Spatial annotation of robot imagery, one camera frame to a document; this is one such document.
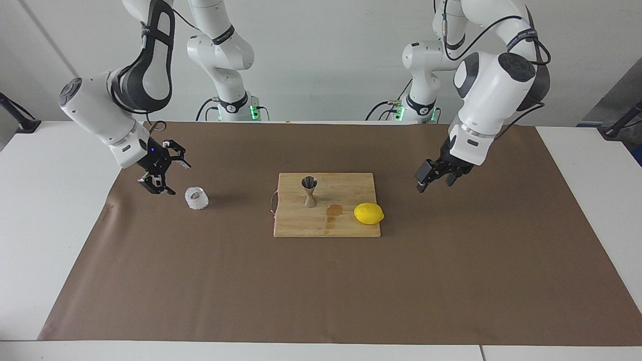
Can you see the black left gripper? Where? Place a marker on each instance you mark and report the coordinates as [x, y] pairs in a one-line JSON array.
[[454, 160]]

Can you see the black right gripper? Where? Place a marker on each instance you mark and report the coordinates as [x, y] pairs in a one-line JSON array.
[[156, 160]]

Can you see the steel double jigger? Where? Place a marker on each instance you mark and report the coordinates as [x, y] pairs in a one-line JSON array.
[[309, 185]]

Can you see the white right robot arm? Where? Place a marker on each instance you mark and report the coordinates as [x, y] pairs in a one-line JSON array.
[[100, 110]]

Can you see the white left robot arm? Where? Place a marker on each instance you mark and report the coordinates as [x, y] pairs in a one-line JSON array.
[[491, 90]]

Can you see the yellow lemon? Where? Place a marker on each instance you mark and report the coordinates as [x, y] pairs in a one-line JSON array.
[[368, 213]]

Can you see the wooden cutting board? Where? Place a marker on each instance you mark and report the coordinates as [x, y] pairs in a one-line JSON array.
[[341, 220]]

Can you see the brown paper table mat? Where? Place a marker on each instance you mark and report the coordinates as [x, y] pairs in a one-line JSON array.
[[326, 286]]

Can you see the dark grey partition panel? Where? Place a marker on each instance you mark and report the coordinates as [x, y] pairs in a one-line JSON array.
[[617, 95]]

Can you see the blue object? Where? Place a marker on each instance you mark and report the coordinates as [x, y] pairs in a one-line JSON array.
[[638, 153]]

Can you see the black camera stand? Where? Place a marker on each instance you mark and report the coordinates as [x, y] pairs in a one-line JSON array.
[[619, 125], [22, 124]]

